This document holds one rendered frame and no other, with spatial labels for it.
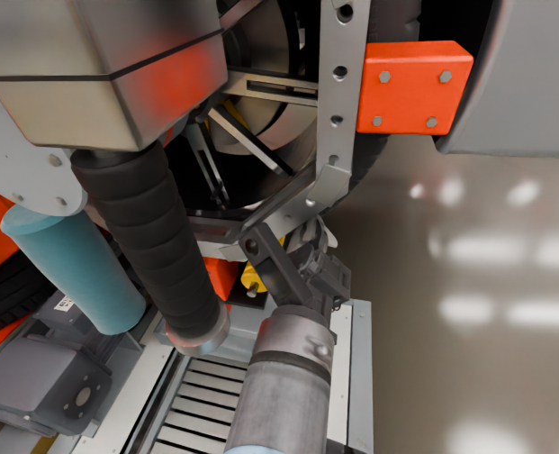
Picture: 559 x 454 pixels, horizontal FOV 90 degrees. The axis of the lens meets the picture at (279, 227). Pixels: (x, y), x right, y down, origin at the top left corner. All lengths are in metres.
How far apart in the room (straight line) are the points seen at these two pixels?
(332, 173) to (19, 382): 0.68
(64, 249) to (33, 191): 0.15
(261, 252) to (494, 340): 1.00
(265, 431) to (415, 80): 0.33
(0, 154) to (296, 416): 0.32
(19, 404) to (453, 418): 1.01
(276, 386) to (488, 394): 0.90
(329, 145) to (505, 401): 0.97
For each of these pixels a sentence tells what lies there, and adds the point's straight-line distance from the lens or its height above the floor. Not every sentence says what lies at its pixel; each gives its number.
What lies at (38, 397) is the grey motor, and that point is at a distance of 0.74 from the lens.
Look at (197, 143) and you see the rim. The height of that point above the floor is 0.74.
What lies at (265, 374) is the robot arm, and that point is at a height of 0.66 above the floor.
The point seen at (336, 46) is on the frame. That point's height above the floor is 0.89.
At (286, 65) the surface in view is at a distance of 0.52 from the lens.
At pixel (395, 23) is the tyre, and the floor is 0.90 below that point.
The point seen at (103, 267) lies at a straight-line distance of 0.50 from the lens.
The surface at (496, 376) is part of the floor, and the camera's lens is 1.17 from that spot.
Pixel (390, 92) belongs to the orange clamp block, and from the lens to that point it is 0.31.
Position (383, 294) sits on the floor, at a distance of 1.19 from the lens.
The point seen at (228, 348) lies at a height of 0.17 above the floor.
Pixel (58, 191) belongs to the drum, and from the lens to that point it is 0.30.
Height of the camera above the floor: 0.94
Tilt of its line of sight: 42 degrees down
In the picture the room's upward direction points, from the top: 5 degrees counter-clockwise
